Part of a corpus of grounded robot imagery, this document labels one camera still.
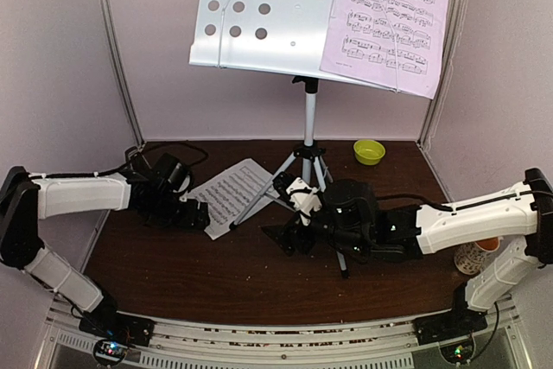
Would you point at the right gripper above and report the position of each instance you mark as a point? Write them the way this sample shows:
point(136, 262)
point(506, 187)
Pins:
point(284, 236)

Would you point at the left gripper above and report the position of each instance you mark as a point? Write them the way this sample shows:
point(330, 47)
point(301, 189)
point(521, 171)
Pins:
point(188, 219)

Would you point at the white sheet music page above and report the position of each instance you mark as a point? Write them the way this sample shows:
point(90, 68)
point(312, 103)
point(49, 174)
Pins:
point(229, 193)

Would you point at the white perforated music stand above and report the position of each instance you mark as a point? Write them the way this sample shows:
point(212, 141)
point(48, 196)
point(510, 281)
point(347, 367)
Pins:
point(273, 36)

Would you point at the purple sheet music page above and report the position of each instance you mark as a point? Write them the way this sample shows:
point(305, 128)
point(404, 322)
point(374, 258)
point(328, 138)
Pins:
point(393, 44)

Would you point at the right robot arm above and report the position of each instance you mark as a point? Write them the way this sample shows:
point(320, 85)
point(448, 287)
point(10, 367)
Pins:
point(522, 212)

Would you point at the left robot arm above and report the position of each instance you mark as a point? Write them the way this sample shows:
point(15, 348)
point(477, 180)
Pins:
point(27, 199)

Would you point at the green plastic bowl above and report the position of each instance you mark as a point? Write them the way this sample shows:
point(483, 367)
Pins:
point(368, 152)

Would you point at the patterned paper cup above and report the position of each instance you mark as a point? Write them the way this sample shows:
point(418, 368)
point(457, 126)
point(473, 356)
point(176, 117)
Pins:
point(470, 257)

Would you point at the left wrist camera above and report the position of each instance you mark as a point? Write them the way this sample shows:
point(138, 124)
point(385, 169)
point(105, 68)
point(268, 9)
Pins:
point(185, 187)

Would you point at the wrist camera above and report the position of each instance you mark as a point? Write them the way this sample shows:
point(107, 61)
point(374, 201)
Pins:
point(296, 193)
point(185, 187)

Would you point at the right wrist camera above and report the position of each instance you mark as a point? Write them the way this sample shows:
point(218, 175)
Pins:
point(296, 193)

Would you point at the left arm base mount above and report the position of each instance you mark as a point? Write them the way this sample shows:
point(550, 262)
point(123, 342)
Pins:
point(114, 343)

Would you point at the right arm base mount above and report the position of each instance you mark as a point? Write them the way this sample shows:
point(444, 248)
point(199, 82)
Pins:
point(453, 333)

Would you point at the left aluminium corner post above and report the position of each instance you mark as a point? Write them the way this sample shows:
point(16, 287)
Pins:
point(119, 72)

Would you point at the aluminium front rail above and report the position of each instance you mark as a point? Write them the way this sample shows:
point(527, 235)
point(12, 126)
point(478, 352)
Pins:
point(389, 343)

